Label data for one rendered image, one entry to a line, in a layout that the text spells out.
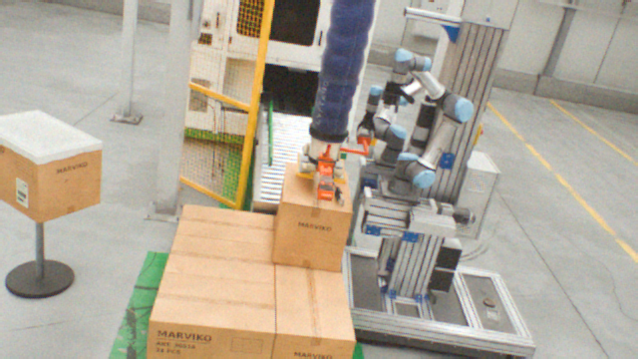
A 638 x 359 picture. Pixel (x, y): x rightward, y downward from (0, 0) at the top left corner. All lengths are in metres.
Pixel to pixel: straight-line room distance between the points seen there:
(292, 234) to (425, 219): 0.76
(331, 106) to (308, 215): 0.62
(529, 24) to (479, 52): 9.87
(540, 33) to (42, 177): 11.43
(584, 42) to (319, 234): 11.06
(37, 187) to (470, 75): 2.42
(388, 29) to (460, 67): 9.27
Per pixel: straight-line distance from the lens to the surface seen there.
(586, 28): 13.59
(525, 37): 13.15
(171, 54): 4.23
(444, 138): 3.07
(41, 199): 3.28
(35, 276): 3.97
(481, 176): 3.44
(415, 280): 3.77
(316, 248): 3.20
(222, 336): 2.79
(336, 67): 3.01
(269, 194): 4.04
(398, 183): 3.22
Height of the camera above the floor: 2.30
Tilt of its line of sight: 23 degrees down
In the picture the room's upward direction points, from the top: 11 degrees clockwise
